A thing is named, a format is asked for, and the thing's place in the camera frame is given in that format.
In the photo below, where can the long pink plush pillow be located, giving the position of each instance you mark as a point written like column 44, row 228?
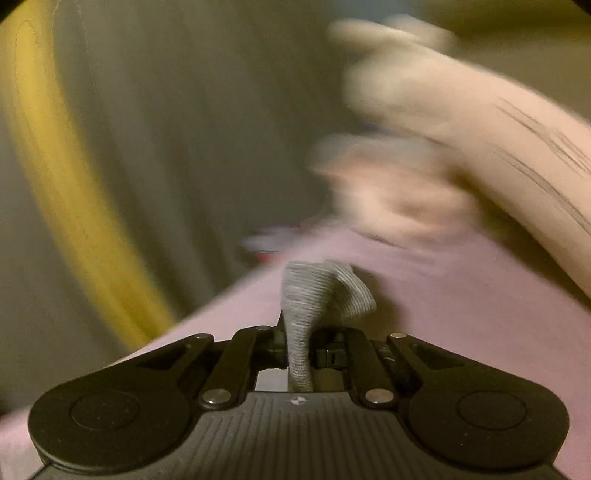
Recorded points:
column 446, row 132

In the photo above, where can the pink purple bed blanket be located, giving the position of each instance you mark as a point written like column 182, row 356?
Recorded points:
column 487, row 347

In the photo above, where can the storage box with red contents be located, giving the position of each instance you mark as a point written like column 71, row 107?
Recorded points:
column 268, row 244

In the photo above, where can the grey green curtain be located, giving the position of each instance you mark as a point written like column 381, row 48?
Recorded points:
column 203, row 120

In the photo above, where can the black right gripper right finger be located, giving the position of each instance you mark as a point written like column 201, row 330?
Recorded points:
column 350, row 352

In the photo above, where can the yellow curtain stripe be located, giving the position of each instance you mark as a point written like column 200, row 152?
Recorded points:
column 76, row 206

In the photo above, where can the grey sweatpants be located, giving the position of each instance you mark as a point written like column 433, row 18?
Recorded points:
column 314, row 296

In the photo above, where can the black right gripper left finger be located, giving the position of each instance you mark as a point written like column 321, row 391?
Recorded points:
column 248, row 352

